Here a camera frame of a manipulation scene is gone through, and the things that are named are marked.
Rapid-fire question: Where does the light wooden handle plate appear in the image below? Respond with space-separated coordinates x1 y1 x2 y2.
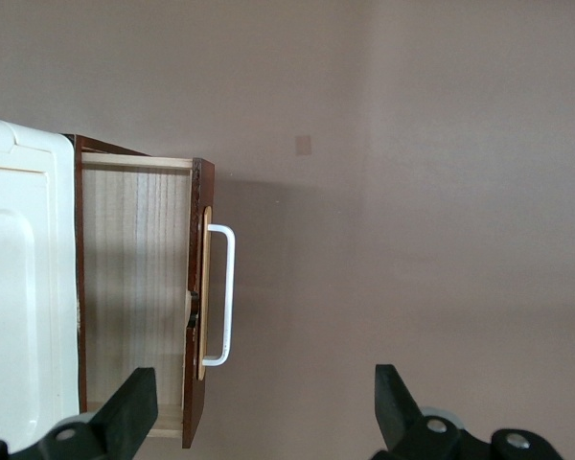
196 205 215 382

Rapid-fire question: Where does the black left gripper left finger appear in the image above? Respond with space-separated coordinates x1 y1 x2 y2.
0 366 159 460

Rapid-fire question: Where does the white drawer handle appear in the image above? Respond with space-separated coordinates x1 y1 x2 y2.
201 223 237 368

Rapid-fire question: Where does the cream white box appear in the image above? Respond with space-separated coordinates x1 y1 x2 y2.
0 114 81 454

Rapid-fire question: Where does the dark brown wooden cabinet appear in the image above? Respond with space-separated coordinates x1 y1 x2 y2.
59 132 150 416

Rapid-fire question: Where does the dark wooden drawer with handle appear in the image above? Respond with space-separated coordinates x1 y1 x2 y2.
80 151 217 450

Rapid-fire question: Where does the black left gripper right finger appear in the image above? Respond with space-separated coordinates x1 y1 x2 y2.
371 363 564 460

